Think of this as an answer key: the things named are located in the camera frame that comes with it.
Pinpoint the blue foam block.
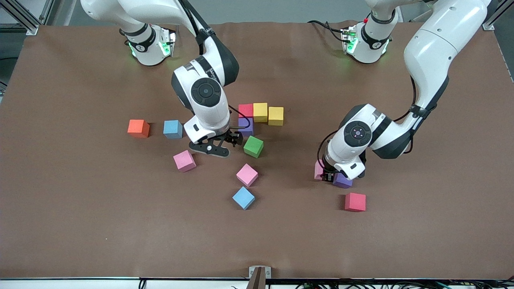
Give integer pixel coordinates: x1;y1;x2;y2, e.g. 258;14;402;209
232;186;256;210
163;120;184;140

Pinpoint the green foam block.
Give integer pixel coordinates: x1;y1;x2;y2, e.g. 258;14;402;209
243;135;265;158

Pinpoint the aluminium frame profile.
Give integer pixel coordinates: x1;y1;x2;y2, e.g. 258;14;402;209
482;0;514;31
0;0;55;36

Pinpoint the orange foam block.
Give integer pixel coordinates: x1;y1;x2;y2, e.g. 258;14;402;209
127;119;151;138

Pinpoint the black base cable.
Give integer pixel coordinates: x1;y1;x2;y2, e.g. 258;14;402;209
307;19;347;43

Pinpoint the black cable bundle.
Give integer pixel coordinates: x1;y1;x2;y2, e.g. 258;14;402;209
295;280;514;289

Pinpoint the grey metal camera bracket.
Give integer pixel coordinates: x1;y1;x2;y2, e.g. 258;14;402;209
249;266;272;289

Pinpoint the yellow foam block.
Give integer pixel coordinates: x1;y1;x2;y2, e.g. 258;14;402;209
268;106;284;126
253;103;269;123

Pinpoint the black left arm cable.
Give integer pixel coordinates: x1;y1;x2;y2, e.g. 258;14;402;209
317;72;428;161

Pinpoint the purple foam block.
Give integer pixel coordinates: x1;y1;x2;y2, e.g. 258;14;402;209
332;173;354;189
238;117;254;138

